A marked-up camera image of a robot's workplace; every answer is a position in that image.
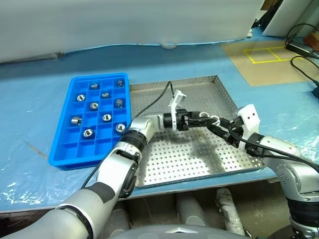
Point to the white foam board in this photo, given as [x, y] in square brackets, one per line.
[286, 17]

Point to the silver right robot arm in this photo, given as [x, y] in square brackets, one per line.
[286, 171]

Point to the white stained rounded shape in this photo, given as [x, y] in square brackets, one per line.
[229, 211]

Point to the thin grey tape strip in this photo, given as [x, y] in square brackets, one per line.
[36, 149]

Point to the blue plastic table cover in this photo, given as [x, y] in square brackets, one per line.
[25, 112]

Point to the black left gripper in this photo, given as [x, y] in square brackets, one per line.
[183, 122]

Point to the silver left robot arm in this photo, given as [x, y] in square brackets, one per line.
[139, 124]

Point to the grey rounded shape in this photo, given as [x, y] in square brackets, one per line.
[120, 222]
[190, 210]

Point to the black power adapter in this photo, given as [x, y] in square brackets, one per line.
[300, 49]

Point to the brown block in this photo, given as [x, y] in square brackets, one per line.
[312, 39]

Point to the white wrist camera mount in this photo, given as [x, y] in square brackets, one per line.
[177, 98]
[249, 117]

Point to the small black object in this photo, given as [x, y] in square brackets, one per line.
[316, 91]

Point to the white round cap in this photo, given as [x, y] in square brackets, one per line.
[169, 46]

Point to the grey robot torso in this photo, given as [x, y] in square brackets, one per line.
[174, 232]

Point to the blue compartment tray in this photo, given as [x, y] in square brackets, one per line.
[69, 152]

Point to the perforated steel tray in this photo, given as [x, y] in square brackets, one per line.
[174, 159]

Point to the brown cardboard sheet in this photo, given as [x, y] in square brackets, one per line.
[264, 72]

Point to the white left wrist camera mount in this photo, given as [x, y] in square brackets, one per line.
[177, 98]

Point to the brown cardboard box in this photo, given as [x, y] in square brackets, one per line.
[270, 3]

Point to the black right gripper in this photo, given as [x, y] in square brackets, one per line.
[235, 139]

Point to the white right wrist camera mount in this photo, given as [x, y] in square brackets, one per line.
[249, 117]

